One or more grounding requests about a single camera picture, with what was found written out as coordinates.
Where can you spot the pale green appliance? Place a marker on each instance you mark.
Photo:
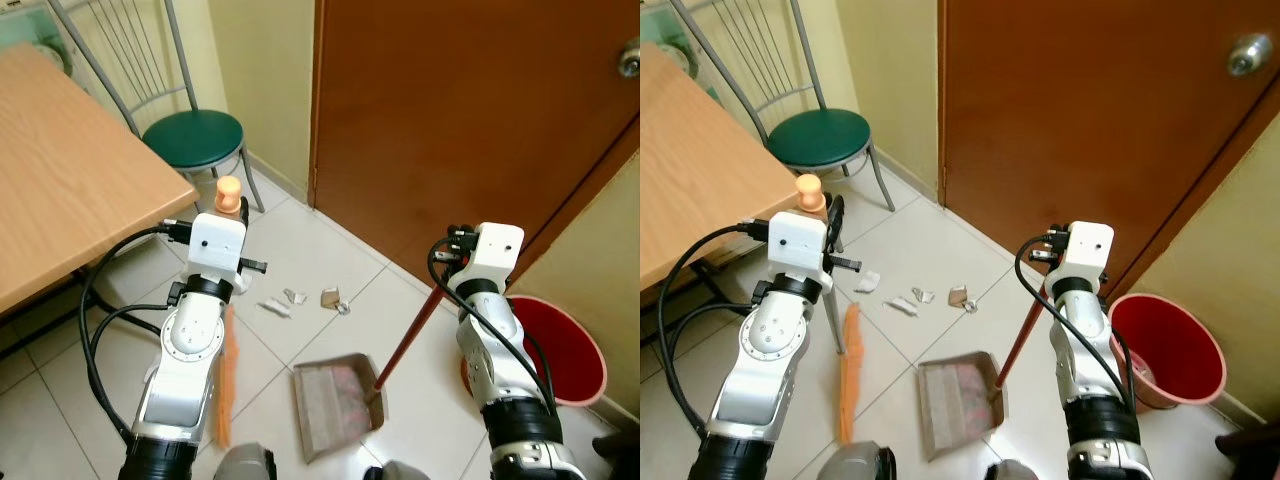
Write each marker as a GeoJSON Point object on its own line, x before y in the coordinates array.
{"type": "Point", "coordinates": [660, 25]}
{"type": "Point", "coordinates": [20, 30]}

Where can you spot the orange broom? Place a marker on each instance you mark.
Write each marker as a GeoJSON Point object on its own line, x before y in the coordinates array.
{"type": "Point", "coordinates": [852, 380]}
{"type": "Point", "coordinates": [226, 380]}

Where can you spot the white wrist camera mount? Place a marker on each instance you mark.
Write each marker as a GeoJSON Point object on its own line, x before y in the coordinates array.
{"type": "Point", "coordinates": [797, 240]}
{"type": "Point", "coordinates": [1085, 250]}
{"type": "Point", "coordinates": [497, 250]}
{"type": "Point", "coordinates": [215, 240]}

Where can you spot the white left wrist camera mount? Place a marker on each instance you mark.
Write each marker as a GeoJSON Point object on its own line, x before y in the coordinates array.
{"type": "Point", "coordinates": [215, 240]}
{"type": "Point", "coordinates": [797, 240]}

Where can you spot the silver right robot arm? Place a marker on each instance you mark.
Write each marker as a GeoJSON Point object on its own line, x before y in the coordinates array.
{"type": "Point", "coordinates": [1075, 340]}
{"type": "Point", "coordinates": [480, 375]}

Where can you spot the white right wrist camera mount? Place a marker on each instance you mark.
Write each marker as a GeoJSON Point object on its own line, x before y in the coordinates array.
{"type": "Point", "coordinates": [497, 250]}
{"type": "Point", "coordinates": [1085, 250]}

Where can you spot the silver round door knob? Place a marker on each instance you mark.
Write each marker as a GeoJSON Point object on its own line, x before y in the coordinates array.
{"type": "Point", "coordinates": [630, 60]}
{"type": "Point", "coordinates": [1250, 55]}

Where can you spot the small white paper scrap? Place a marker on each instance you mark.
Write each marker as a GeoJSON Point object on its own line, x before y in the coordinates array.
{"type": "Point", "coordinates": [295, 296]}
{"type": "Point", "coordinates": [922, 296]}

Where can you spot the brown wooden door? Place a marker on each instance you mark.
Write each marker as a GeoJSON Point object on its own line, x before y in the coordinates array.
{"type": "Point", "coordinates": [470, 110]}
{"type": "Point", "coordinates": [1090, 110]}

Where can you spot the grey robot left leg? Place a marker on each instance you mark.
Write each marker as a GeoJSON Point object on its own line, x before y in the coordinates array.
{"type": "Point", "coordinates": [860, 465]}
{"type": "Point", "coordinates": [245, 465]}

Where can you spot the long white paper scrap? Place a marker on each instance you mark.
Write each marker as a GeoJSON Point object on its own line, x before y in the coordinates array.
{"type": "Point", "coordinates": [275, 308]}
{"type": "Point", "coordinates": [901, 306]}

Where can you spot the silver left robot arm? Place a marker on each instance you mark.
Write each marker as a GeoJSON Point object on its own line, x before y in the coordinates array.
{"type": "Point", "coordinates": [765, 345]}
{"type": "Point", "coordinates": [190, 340]}

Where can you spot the red plastic bucket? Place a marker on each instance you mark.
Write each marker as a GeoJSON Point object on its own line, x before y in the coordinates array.
{"type": "Point", "coordinates": [560, 350]}
{"type": "Point", "coordinates": [1170, 345]}

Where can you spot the dark object on floor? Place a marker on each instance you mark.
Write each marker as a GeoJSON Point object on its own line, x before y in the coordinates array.
{"type": "Point", "coordinates": [1250, 455]}
{"type": "Point", "coordinates": [620, 460]}

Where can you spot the white crumpled paper scrap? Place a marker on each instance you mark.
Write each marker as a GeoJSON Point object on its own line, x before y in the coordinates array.
{"type": "Point", "coordinates": [866, 281]}

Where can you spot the black metal table frame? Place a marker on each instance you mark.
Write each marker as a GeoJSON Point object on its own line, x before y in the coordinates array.
{"type": "Point", "coordinates": [50, 312]}
{"type": "Point", "coordinates": [715, 275]}

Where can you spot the metal chair with green seat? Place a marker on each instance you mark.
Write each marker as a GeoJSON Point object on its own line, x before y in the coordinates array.
{"type": "Point", "coordinates": [195, 138]}
{"type": "Point", "coordinates": [820, 135]}

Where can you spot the grey robot right leg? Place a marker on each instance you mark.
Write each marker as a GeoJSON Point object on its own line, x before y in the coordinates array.
{"type": "Point", "coordinates": [395, 472]}
{"type": "Point", "coordinates": [1010, 472]}

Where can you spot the grey robot leg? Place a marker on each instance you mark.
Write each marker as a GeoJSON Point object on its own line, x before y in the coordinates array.
{"type": "Point", "coordinates": [395, 472]}
{"type": "Point", "coordinates": [245, 465]}
{"type": "Point", "coordinates": [1010, 472]}
{"type": "Point", "coordinates": [860, 465]}

